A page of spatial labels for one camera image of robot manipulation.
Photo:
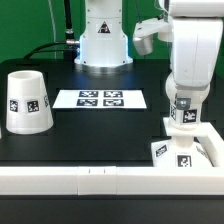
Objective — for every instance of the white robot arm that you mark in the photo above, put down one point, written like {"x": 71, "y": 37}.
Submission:
{"x": 103, "y": 43}

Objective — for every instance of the white marker sheet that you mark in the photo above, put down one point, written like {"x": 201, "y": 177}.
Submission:
{"x": 100, "y": 99}

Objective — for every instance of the white front fence bar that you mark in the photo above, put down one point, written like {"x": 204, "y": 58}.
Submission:
{"x": 110, "y": 181}

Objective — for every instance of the white right fence bar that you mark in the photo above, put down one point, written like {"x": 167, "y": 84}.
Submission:
{"x": 213, "y": 144}

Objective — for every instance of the white lamp bulb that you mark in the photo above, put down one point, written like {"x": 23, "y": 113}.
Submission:
{"x": 185, "y": 119}

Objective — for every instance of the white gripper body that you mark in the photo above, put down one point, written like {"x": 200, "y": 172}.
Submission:
{"x": 195, "y": 44}

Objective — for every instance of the white lamp shade cone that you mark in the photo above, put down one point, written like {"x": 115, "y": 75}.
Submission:
{"x": 28, "y": 107}

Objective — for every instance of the white fence bar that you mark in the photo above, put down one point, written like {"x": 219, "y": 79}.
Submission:
{"x": 110, "y": 181}
{"x": 213, "y": 144}

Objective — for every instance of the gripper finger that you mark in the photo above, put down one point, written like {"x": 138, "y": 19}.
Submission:
{"x": 183, "y": 103}

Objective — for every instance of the white lamp base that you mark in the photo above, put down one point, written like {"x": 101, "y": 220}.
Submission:
{"x": 180, "y": 150}

